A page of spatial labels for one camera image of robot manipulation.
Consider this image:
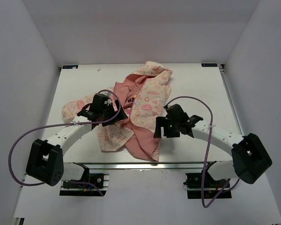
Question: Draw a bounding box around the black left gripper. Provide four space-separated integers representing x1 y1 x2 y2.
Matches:
100 99 127 127

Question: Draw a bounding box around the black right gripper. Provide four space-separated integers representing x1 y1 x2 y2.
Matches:
154 116 181 138

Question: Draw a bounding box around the pink and cream printed jacket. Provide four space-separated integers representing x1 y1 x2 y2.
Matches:
61 60 174 162

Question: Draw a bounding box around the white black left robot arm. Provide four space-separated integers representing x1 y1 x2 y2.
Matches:
26 93 127 187

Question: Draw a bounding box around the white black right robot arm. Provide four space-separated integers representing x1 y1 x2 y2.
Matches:
154 104 273 187

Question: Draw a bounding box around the blue label sticker left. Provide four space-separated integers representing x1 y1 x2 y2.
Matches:
62 65 78 69

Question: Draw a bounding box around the blue label sticker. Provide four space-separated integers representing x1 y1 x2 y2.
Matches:
62 65 78 69
201 63 218 68

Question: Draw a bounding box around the blue label sticker right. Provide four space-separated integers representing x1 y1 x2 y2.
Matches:
201 63 218 68

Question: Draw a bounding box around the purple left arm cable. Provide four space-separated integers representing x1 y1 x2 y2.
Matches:
9 90 121 196

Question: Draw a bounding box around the aluminium table edge rail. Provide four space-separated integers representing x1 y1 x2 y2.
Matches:
81 162 203 171

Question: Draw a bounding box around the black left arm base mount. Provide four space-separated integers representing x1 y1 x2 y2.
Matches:
59 173 110 197

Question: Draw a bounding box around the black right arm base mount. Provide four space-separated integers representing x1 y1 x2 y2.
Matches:
183 173 232 199

